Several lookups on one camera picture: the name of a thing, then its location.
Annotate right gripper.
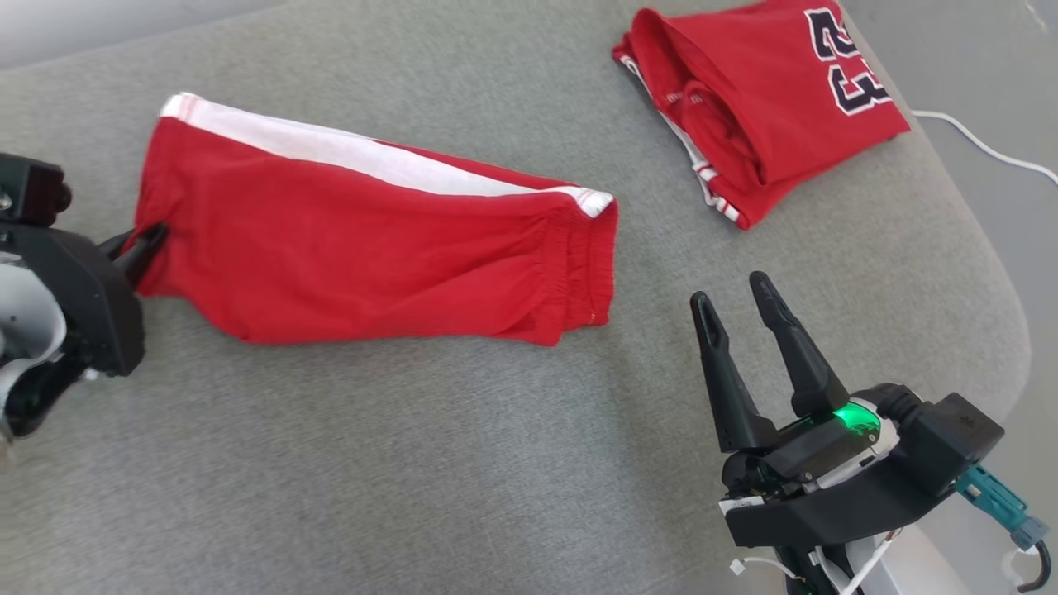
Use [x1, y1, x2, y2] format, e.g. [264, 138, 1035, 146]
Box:
[689, 271, 936, 549]

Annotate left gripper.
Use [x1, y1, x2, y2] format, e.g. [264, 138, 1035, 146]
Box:
[0, 222, 171, 440]

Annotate red shorts with white stripe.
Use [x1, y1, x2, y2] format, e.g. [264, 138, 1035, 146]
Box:
[132, 92, 620, 347]

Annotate red jersey with number 23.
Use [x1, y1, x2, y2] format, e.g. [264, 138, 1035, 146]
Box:
[612, 0, 912, 231]

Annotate thin white gripper cable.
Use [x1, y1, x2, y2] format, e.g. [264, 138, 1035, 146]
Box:
[731, 529, 903, 595]

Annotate teal cable connector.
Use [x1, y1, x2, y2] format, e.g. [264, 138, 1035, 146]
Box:
[957, 464, 1051, 552]

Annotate white floor cable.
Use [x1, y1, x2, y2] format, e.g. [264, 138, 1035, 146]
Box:
[909, 109, 1058, 188]

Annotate thin black cable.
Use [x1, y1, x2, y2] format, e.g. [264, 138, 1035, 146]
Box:
[1015, 539, 1053, 594]

